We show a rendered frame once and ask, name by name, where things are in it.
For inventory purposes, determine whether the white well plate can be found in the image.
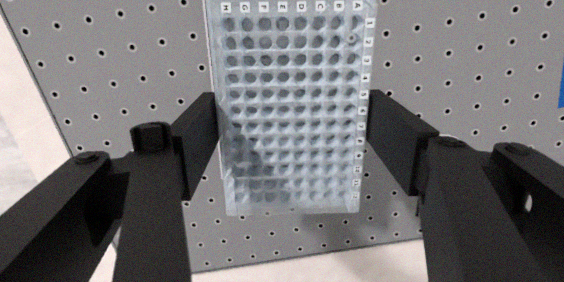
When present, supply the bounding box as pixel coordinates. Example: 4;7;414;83
205;0;378;216

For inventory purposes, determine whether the blue tape outline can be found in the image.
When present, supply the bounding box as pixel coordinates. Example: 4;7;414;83
558;62;564;108

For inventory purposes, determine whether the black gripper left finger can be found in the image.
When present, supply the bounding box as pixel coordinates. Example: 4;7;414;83
0;92;219;282

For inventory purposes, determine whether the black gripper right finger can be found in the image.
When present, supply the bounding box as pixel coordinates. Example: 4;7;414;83
366;89;564;282

